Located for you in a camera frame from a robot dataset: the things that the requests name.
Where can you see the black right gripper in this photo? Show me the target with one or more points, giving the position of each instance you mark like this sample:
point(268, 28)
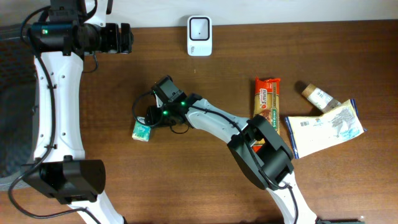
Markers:
point(153, 113)

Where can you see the teal tissue pack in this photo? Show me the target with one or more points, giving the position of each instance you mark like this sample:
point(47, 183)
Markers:
point(141, 132)

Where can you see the orange pasta package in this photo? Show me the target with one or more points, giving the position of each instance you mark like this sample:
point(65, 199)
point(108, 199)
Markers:
point(266, 100)

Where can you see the yellow snack bag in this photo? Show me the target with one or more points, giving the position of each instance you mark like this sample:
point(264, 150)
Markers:
point(310, 134)

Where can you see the white tube with gold cap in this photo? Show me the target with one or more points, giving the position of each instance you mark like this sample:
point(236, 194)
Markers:
point(320, 99)

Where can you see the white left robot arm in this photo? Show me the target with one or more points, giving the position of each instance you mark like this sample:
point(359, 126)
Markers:
point(66, 32)

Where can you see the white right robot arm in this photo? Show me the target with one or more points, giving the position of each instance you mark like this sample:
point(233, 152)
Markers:
point(261, 154)

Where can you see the white barcode scanner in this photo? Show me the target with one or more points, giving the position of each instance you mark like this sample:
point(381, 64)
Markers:
point(199, 36)

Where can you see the grey plastic mesh basket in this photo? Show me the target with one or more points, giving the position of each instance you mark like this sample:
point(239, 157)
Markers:
point(18, 89)

